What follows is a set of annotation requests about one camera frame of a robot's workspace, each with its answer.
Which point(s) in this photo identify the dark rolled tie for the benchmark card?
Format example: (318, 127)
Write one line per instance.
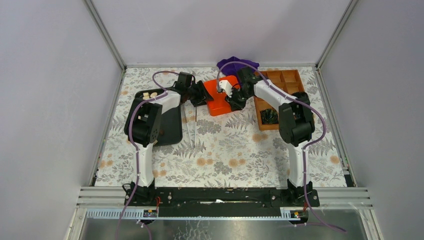
(269, 116)
(302, 96)

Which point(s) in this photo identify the dark rolled tie back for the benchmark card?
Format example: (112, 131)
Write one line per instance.
(302, 96)

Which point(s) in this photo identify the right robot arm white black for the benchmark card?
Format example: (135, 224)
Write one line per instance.
(295, 121)

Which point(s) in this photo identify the dark rolled tie left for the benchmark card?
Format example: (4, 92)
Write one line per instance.
(269, 116)

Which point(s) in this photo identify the black plastic tray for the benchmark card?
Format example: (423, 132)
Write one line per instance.
(155, 117)

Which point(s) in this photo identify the floral patterned table mat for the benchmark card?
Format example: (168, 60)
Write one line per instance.
(230, 150)

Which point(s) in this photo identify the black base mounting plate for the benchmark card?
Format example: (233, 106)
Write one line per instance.
(194, 202)

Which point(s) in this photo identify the white handled metal tongs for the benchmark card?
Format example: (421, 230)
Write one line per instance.
(190, 119)

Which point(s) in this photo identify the orange box lid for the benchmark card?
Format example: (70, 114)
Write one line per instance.
(218, 106)

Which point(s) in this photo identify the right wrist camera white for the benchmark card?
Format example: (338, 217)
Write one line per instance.
(224, 86)

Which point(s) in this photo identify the purple cloth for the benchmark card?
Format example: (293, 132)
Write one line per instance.
(232, 66)

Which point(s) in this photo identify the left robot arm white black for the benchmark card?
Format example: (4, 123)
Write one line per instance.
(143, 182)

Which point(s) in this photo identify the wooden compartment organizer box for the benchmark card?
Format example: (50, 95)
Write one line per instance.
(288, 81)

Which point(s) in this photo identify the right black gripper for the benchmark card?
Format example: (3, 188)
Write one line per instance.
(234, 105)

